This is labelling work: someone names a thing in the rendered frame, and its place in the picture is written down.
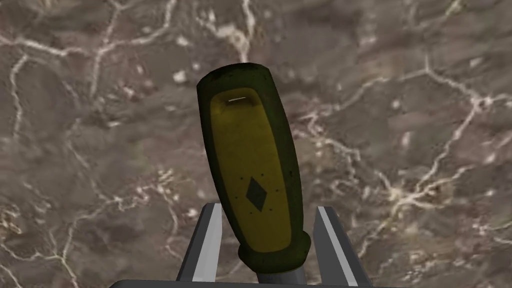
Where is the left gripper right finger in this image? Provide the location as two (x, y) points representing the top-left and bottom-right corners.
(312, 205), (374, 287)

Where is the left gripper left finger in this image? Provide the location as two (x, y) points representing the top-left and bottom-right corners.
(176, 202), (223, 283)

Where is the yellow and green tool handle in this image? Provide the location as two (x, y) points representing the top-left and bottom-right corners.
(195, 62), (312, 285)

